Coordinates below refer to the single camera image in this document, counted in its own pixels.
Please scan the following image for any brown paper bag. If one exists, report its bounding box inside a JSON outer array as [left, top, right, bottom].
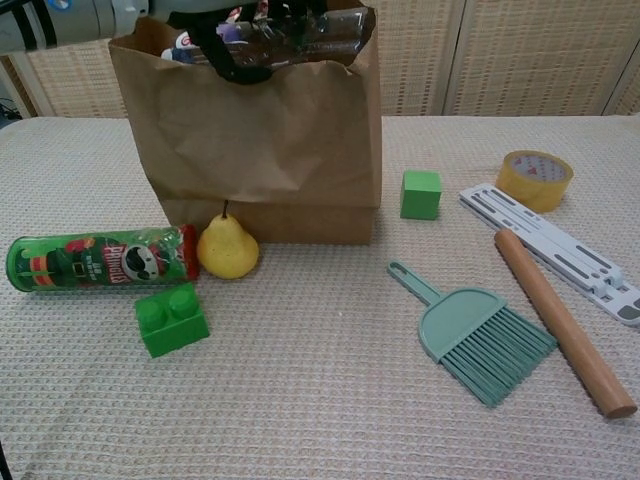
[[108, 0, 384, 249]]

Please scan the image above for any white folding laptop stand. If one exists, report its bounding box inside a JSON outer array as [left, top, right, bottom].
[[458, 182, 640, 329]]

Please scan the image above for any wooden rolling pin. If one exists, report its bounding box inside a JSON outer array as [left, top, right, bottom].
[[493, 229, 638, 420]]

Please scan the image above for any green toy brick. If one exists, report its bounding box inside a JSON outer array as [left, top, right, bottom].
[[134, 282, 210, 360]]

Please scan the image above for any yellow pear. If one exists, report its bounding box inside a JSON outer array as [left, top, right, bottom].
[[196, 199, 261, 280]]

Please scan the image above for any green cube block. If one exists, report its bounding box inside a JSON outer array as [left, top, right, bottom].
[[399, 169, 443, 221]]

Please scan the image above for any teal hand brush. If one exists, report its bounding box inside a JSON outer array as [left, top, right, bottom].
[[386, 260, 558, 409]]

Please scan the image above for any yellow packing tape roll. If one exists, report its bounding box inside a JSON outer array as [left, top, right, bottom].
[[495, 150, 575, 214]]

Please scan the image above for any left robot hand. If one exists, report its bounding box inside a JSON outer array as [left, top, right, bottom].
[[167, 0, 274, 85]]

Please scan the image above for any beige woven tablecloth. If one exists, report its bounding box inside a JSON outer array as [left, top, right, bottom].
[[0, 115, 640, 480]]

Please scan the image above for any red round object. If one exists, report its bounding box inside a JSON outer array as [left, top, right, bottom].
[[5, 223, 202, 294]]

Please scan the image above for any clear plastic bottle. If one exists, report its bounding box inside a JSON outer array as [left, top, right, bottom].
[[215, 6, 377, 67]]

